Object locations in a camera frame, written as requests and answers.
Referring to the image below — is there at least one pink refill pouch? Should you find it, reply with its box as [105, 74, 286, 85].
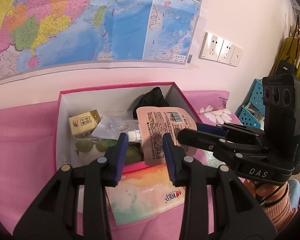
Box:
[127, 107, 197, 166]

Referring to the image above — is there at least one black cloth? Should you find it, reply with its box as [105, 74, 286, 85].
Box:
[129, 87, 170, 120]

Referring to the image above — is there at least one green frog plush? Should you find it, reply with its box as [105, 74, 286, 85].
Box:
[74, 138, 143, 167]

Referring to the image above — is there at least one small beige carton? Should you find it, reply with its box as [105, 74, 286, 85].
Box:
[69, 109, 101, 137]

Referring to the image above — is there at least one cotton swab pack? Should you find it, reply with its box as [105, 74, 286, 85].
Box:
[91, 115, 141, 140]

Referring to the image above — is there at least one right forearm pink sleeve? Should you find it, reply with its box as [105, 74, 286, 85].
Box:
[263, 179, 300, 233]

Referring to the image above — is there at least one person's right hand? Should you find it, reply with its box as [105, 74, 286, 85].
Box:
[243, 179, 288, 205]

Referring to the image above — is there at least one blue plastic rack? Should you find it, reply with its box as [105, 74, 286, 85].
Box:
[235, 79, 265, 129]

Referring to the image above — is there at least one pink printed bedsheet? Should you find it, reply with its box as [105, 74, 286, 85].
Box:
[0, 90, 230, 239]

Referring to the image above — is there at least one pastel tissue pack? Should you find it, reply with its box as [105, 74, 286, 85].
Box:
[106, 164, 185, 225]

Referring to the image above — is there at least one black handbag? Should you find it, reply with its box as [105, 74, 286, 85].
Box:
[275, 56, 296, 75]

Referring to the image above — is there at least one pink storage box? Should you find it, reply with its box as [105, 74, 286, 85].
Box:
[53, 82, 201, 171]

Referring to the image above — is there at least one mustard yellow coat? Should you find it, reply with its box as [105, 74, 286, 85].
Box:
[270, 36, 300, 98]

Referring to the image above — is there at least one black cable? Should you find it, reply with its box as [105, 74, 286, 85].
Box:
[255, 182, 288, 205]

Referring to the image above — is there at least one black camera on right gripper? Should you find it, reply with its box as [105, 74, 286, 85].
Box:
[262, 73, 300, 168]

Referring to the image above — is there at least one white wall socket panel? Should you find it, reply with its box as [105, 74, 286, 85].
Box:
[199, 32, 243, 67]

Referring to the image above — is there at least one colourful wall map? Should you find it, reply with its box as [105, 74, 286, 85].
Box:
[0, 0, 202, 80]

